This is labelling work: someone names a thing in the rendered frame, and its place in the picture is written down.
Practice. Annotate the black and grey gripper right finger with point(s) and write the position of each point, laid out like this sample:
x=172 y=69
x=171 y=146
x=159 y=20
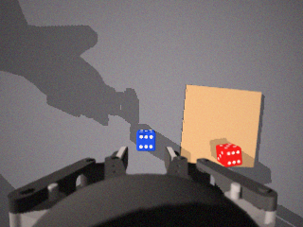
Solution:
x=257 y=200

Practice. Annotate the tan flat mat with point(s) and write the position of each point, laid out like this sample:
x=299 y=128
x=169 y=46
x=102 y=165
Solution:
x=218 y=116

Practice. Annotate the red die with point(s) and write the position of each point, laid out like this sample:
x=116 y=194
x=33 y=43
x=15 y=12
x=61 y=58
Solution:
x=229 y=155

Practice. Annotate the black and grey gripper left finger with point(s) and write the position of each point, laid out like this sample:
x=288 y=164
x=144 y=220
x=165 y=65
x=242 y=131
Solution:
x=29 y=202

